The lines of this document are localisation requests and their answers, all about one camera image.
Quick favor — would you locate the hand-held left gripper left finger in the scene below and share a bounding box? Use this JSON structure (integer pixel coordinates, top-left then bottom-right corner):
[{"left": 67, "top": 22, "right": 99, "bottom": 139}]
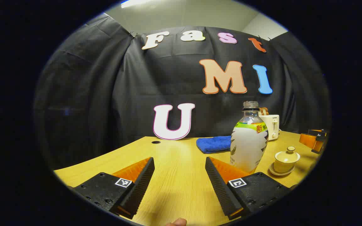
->
[{"left": 73, "top": 157, "right": 155, "bottom": 219}]

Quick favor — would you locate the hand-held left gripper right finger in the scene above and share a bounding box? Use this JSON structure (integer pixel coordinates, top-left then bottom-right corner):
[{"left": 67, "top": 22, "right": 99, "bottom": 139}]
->
[{"left": 205, "top": 156, "right": 291, "bottom": 220}]

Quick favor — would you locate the cream teacup lid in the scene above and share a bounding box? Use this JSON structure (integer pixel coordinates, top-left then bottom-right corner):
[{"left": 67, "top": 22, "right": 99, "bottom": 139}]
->
[{"left": 275, "top": 146, "right": 301, "bottom": 162}]

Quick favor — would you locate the cream ceramic teacup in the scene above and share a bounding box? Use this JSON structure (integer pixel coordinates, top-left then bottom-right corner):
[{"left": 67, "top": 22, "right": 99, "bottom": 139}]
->
[{"left": 274, "top": 156, "right": 299, "bottom": 173}]

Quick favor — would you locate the clear labelled water bottle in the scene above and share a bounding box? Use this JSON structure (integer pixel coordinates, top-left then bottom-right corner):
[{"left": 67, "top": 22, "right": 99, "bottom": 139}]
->
[{"left": 230, "top": 101, "right": 269, "bottom": 174}]

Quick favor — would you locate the white toaster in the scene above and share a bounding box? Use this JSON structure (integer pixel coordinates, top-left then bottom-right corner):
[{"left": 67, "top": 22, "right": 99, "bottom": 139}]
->
[{"left": 259, "top": 114, "right": 280, "bottom": 141}]

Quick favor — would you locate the blue towel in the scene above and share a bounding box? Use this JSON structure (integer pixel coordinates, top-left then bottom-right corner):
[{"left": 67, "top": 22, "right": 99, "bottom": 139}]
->
[{"left": 196, "top": 136, "right": 232, "bottom": 154}]

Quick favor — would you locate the cream ceramic saucer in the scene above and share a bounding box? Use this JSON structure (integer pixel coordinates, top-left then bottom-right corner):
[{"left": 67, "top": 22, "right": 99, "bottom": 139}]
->
[{"left": 269, "top": 163, "right": 295, "bottom": 176}]

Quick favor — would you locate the black backdrop cloth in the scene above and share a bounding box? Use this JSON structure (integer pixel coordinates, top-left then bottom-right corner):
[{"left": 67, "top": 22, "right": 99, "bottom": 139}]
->
[{"left": 34, "top": 13, "right": 331, "bottom": 170}]

